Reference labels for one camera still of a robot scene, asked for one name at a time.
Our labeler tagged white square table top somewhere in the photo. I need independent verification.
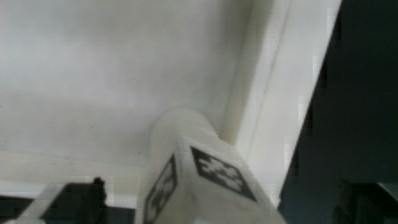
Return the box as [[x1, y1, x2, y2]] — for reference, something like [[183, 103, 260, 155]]
[[0, 0, 345, 208]]

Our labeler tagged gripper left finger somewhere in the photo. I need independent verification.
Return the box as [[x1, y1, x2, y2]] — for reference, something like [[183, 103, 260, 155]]
[[14, 176, 112, 224]]

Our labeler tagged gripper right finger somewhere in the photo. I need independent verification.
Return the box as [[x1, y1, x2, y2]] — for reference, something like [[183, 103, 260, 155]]
[[332, 181, 398, 224]]

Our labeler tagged white table leg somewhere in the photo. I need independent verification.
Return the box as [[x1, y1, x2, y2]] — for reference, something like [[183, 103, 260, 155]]
[[135, 108, 286, 224]]

